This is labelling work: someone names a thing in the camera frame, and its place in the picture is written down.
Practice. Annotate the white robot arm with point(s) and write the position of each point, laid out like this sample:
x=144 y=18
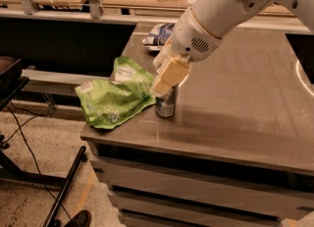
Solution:
x=231 y=13

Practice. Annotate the green rice chip bag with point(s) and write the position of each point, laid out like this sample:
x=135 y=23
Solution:
x=107 y=104

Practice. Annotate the blue white chip bag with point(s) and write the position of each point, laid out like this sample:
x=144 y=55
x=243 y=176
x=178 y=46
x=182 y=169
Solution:
x=158 y=36

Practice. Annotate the black chair base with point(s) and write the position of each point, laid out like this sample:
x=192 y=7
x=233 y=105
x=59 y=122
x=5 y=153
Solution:
x=11 y=82

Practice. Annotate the black shoe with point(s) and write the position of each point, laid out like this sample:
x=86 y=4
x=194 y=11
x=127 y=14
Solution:
x=81 y=219

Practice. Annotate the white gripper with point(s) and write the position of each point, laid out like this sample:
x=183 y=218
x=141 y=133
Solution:
x=190 y=39

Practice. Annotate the silver redbull can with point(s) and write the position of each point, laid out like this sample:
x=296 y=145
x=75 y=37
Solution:
x=165 y=106

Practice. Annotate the grey drawer cabinet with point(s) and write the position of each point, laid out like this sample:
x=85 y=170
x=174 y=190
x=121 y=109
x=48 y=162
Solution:
x=159 y=189

